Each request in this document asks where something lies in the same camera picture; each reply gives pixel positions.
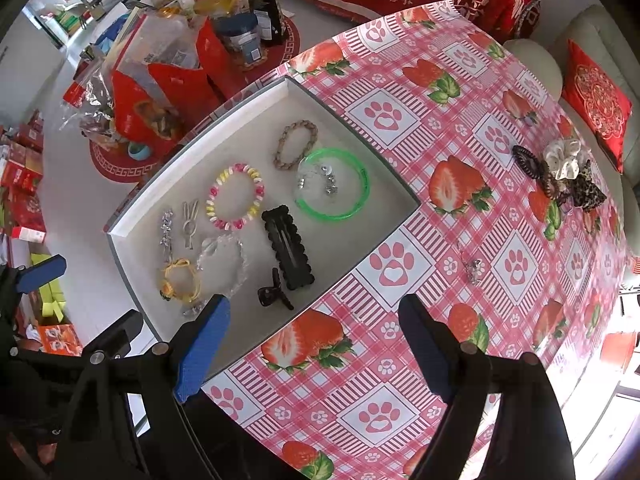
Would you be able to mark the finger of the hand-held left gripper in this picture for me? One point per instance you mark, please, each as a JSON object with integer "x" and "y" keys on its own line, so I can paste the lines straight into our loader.
{"x": 120, "y": 330}
{"x": 42, "y": 272}

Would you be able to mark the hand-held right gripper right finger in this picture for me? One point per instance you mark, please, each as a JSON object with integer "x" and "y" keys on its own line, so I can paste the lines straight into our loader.
{"x": 430, "y": 355}

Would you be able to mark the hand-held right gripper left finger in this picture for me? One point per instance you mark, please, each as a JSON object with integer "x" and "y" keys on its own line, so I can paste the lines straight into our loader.
{"x": 200, "y": 355}

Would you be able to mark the dark brown claw clip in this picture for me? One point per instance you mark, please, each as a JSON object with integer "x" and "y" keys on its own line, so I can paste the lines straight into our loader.
{"x": 272, "y": 292}

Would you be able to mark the silver rhinestone hair clip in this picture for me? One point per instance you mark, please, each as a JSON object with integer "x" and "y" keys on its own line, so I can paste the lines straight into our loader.
{"x": 166, "y": 235}

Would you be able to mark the silver rabbit hair clip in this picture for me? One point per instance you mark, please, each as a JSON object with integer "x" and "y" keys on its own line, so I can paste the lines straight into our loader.
{"x": 188, "y": 227}

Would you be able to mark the black scalloped snap hair clip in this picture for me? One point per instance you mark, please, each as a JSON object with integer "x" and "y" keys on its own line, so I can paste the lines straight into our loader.
{"x": 295, "y": 270}

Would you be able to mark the green plastic bangle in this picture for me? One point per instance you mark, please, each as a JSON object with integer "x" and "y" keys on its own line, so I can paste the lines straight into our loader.
{"x": 362, "y": 180}

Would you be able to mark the white jewelry tray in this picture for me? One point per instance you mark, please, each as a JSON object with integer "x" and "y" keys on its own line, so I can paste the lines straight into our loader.
{"x": 240, "y": 150}

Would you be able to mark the yellow green ribbon box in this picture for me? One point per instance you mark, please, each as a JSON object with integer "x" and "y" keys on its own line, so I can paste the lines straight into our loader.
{"x": 50, "y": 305}

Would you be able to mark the small clear ornament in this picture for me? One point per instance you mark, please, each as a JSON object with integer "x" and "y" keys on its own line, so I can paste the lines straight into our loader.
{"x": 192, "y": 310}

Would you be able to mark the orange gift box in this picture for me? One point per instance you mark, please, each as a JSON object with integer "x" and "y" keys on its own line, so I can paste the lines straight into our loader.
{"x": 57, "y": 339}

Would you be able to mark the strawberry print pink tablecloth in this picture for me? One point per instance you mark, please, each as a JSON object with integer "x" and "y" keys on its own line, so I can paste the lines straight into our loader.
{"x": 350, "y": 400}

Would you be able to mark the small silver ornament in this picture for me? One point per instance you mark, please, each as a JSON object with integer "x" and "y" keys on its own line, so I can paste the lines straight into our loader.
{"x": 474, "y": 268}

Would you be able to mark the stack of red boxes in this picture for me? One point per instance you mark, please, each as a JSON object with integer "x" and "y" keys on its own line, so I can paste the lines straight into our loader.
{"x": 20, "y": 175}

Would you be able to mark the red gift bags with snacks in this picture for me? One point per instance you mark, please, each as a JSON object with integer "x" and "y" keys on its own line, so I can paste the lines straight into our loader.
{"x": 115, "y": 172}

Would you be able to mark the small blue bowl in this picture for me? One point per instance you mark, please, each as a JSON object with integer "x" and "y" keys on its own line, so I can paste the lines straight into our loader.
{"x": 139, "y": 150}

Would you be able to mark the red gift bag with picture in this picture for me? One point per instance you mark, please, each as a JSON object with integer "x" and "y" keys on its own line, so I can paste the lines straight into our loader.
{"x": 150, "y": 110}

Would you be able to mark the leopard print scrunchie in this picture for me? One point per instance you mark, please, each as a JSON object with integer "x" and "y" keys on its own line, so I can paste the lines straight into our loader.
{"x": 587, "y": 190}

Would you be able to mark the clear plastic bag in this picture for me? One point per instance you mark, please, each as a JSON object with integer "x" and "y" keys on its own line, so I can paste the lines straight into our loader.
{"x": 155, "y": 40}

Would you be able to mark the plain red gift bag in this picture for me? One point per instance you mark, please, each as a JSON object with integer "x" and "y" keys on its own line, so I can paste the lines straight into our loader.
{"x": 215, "y": 55}

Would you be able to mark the red embroidered cushion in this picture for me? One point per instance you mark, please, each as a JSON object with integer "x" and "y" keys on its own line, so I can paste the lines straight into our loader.
{"x": 595, "y": 100}

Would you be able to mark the blue lidded dark jar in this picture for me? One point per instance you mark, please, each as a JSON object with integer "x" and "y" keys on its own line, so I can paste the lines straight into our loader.
{"x": 240, "y": 35}

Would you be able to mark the dark snack bag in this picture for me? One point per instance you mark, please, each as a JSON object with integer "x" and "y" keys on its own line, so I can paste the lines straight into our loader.
{"x": 267, "y": 5}

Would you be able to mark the beige sofa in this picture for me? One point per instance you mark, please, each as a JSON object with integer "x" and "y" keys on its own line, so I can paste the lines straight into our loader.
{"x": 590, "y": 25}

